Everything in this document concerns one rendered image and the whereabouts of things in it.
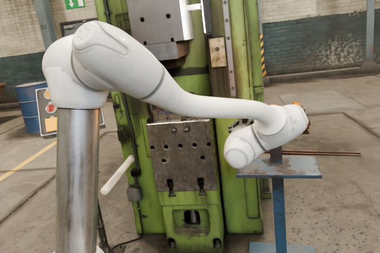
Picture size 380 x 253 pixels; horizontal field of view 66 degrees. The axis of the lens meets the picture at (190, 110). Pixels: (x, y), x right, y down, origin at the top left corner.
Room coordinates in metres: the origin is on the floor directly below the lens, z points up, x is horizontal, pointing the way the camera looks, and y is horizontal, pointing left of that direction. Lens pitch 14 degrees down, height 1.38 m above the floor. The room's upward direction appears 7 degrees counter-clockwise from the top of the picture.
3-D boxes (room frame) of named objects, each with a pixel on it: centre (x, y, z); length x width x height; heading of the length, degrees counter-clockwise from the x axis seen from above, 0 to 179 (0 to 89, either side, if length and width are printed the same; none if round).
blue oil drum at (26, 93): (5.62, 2.91, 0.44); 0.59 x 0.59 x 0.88
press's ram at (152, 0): (1.91, 0.05, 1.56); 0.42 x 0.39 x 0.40; 169
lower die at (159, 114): (1.92, 0.09, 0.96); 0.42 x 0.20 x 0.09; 169
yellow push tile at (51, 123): (1.58, 0.76, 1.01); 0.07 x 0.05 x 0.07; 104
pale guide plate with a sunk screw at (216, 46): (1.78, -0.21, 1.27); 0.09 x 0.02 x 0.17; 79
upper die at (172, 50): (1.92, 0.09, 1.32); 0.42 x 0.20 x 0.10; 169
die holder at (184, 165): (1.92, 0.03, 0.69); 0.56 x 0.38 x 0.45; 169
